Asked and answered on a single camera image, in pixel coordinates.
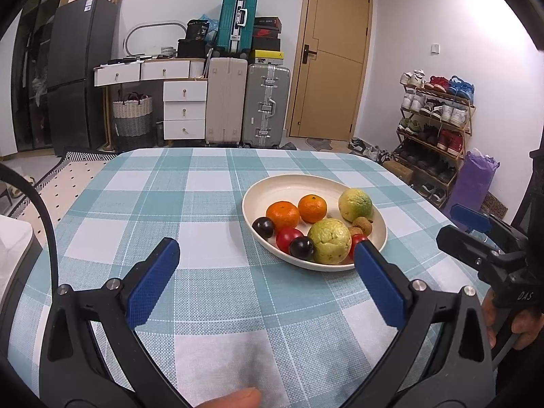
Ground plain black shoe box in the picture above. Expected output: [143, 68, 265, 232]
[252, 36, 281, 52]

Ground brown longan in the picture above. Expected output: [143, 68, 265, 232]
[351, 217, 375, 236]

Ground person's right hand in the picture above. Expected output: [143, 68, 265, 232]
[481, 294, 544, 352]

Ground black cable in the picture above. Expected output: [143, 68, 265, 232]
[0, 164, 60, 290]

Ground tan wooden door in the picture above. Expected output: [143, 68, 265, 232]
[286, 0, 375, 142]

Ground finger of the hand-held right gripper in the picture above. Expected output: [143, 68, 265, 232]
[436, 225, 509, 280]
[450, 203, 528, 250]

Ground black bag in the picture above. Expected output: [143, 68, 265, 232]
[186, 19, 210, 42]

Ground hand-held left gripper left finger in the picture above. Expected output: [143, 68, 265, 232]
[39, 237, 190, 408]

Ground purple bag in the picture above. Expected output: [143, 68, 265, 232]
[444, 149, 500, 222]

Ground patterned brown box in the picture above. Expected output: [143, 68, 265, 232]
[482, 191, 508, 217]

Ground silver suitcase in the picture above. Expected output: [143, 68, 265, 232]
[242, 63, 292, 149]

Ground oval mirror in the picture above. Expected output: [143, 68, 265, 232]
[124, 20, 188, 58]

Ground dark glass-door cabinet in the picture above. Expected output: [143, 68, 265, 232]
[11, 0, 64, 154]

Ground dark purple plum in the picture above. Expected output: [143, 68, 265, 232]
[289, 236, 315, 260]
[252, 217, 275, 239]

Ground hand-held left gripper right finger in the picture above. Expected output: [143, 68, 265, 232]
[353, 240, 497, 408]

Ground beige slippers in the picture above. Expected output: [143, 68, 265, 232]
[8, 174, 35, 198]

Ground teal suitcase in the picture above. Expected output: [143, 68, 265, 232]
[215, 0, 259, 56]

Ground small orange mandarin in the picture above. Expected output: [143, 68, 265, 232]
[298, 194, 328, 224]

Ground yellow and white shoe box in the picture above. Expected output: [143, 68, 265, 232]
[251, 50, 285, 66]

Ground person's left hand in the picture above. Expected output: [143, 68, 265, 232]
[197, 388, 262, 408]

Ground small cardboard box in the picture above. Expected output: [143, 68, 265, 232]
[382, 159, 415, 183]

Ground beige suitcase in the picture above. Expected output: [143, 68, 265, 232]
[205, 56, 248, 145]

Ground blue plastic bag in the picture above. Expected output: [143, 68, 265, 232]
[200, 14, 221, 44]

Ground dark grey refrigerator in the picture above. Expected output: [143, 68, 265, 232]
[47, 0, 120, 156]

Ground yellow-green guava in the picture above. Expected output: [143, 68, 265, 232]
[308, 218, 353, 265]
[338, 189, 374, 223]

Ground red tomato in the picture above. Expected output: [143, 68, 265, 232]
[276, 227, 305, 252]
[349, 234, 370, 260]

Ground wooden shoe rack with shoes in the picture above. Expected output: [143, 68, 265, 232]
[395, 69, 476, 202]

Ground black case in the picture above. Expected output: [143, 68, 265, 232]
[177, 39, 207, 59]

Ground pile of loose shoes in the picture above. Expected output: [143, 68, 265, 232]
[348, 136, 394, 162]

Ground woven laundry basket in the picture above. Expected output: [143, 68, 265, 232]
[112, 92, 154, 149]

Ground cream round plate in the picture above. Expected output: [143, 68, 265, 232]
[242, 174, 388, 272]

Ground white plastic stool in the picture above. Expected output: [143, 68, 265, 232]
[0, 215, 43, 307]

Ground dotted white rug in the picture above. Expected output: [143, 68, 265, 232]
[34, 151, 115, 230]

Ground large orange mandarin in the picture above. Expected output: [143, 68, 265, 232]
[266, 201, 301, 231]

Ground white desk with drawers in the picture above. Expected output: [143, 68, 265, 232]
[93, 57, 209, 141]

